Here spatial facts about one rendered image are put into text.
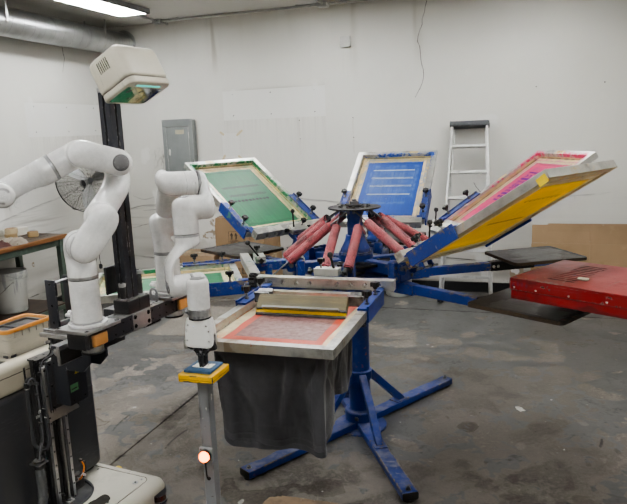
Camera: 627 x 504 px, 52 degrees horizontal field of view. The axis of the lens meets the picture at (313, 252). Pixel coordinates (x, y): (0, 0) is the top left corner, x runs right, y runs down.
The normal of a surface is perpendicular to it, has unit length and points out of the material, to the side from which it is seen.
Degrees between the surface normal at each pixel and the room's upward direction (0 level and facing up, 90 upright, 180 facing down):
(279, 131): 90
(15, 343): 92
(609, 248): 78
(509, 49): 90
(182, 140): 90
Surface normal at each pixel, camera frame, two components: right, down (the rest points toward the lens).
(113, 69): -0.42, 0.18
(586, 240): -0.31, -0.04
